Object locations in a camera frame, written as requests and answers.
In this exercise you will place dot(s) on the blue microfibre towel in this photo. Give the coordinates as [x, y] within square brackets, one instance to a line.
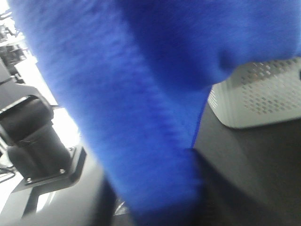
[135, 76]

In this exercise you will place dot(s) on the grey perforated laundry basket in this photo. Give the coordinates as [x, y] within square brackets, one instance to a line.
[259, 93]

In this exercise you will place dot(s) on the black table cloth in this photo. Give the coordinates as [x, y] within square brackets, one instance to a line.
[252, 178]

